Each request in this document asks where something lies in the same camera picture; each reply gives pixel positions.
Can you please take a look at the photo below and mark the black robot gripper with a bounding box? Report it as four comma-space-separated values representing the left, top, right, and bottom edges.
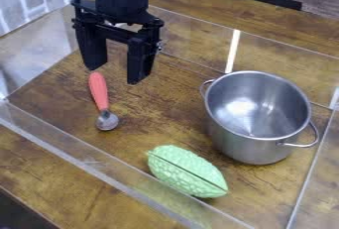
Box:
72, 0, 163, 84

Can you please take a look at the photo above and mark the silver metal pot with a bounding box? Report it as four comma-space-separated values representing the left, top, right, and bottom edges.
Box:
199, 70, 318, 165

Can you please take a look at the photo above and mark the green bitter gourd toy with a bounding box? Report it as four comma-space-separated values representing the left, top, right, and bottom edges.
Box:
147, 145, 229, 198

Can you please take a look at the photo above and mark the orange handled metal scoop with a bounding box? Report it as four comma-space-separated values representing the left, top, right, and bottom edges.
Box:
88, 72, 119, 131

